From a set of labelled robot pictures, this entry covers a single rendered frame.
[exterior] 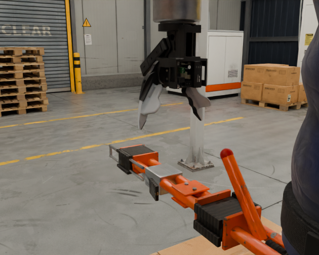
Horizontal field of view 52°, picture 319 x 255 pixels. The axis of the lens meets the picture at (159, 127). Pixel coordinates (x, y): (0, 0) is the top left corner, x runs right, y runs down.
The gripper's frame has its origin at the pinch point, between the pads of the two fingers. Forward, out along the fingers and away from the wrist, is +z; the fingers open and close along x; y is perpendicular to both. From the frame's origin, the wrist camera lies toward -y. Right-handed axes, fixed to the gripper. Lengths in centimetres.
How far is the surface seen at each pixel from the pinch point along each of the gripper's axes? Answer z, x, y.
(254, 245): 13.0, -1.3, 25.8
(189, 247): 67, 37, -41
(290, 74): 45, 545, -385
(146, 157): 12.0, 2.1, -14.2
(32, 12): -95, 147, -897
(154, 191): 13.2, -4.8, 1.8
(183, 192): 12.1, -1.2, 6.8
